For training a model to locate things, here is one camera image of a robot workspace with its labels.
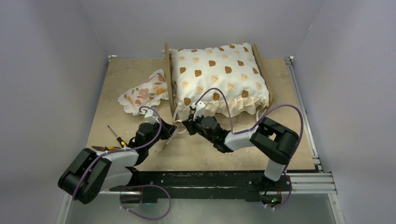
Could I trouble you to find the bear print white cushion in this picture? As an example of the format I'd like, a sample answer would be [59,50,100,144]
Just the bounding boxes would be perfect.
[157,42,270,154]

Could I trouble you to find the wooden pet bed frame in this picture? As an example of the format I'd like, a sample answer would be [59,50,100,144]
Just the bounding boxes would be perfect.
[163,43,274,120]

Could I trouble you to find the floral print small pillow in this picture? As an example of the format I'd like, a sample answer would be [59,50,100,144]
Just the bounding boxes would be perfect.
[118,69,169,116]

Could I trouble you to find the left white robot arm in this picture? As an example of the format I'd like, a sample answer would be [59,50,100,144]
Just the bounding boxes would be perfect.
[57,121,177,204]

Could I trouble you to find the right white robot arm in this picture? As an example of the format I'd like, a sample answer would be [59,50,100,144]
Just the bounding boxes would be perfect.
[182,114,299,182]

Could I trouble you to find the yellow black screwdriver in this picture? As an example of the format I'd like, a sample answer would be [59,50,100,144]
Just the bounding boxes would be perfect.
[107,125,127,147]

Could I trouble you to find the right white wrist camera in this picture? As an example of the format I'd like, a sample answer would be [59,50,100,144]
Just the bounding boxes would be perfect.
[190,101,206,120]

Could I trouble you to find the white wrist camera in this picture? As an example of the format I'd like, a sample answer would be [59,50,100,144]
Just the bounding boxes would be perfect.
[143,109,159,124]
[190,101,206,120]

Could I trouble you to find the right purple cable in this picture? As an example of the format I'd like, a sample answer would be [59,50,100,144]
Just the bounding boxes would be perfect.
[193,88,304,211]

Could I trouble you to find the purple cable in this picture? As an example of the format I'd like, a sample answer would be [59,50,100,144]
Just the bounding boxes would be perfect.
[71,105,172,221]
[193,88,304,211]

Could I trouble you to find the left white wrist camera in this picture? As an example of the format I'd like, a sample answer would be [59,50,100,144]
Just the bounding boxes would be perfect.
[143,109,159,124]

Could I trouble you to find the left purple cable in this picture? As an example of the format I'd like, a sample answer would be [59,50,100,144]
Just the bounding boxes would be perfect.
[71,105,172,221]

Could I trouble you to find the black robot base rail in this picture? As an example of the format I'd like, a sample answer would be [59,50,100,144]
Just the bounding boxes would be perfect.
[110,170,292,204]

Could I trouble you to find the yellow handled pliers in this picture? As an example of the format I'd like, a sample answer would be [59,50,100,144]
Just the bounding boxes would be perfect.
[92,146,120,152]

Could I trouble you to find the aluminium table frame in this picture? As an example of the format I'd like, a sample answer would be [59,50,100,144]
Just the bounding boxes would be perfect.
[56,56,346,224]

